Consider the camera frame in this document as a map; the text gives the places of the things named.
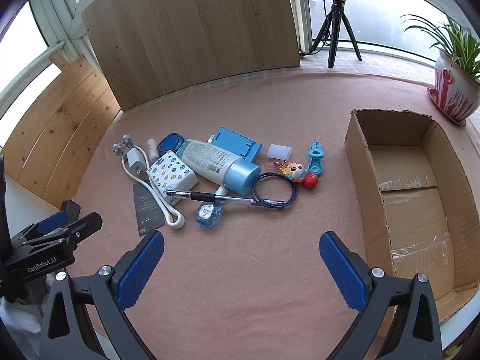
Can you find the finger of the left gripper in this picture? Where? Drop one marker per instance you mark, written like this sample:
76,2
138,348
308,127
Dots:
53,222
79,229

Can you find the potted spider plant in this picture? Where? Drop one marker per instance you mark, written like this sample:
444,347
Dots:
456,85

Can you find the blue round container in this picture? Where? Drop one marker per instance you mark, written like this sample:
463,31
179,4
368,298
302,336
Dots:
172,141

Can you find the light wooden board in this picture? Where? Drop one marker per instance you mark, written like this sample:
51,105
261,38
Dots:
149,48

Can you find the small blue liquid bottle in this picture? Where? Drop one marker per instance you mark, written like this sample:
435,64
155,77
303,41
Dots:
208,214

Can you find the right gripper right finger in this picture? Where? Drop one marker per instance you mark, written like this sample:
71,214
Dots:
414,332

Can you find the blue phone stand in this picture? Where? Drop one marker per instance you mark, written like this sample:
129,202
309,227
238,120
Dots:
236,143

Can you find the light blue plastic clip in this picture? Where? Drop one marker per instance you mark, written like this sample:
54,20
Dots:
315,154

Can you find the patterned tissue pack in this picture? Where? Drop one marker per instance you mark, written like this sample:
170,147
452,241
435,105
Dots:
170,173

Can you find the black tripod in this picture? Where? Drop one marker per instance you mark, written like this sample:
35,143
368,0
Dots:
330,31

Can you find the white roller massager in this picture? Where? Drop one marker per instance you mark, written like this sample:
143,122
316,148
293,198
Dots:
172,217

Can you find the black card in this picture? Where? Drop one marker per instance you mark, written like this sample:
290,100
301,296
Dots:
148,213

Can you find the cardboard box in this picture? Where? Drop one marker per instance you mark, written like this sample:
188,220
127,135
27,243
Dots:
417,205

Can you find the small pink bottle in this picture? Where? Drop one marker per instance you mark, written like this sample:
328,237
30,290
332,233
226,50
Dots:
152,151

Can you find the cartoon dragon keychain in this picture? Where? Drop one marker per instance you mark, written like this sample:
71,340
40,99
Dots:
297,173

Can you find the pine wood panel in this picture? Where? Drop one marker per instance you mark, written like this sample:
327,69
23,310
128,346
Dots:
52,145

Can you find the translucent white cap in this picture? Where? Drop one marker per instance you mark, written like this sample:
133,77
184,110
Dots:
280,152

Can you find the white blue lotion bottle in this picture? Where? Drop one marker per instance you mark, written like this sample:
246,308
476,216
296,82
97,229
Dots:
219,166

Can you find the black gel pen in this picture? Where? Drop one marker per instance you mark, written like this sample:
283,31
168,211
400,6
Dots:
210,197

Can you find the white usb charger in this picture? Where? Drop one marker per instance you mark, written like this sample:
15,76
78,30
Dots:
136,163

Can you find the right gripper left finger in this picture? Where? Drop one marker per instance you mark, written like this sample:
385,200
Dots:
67,331

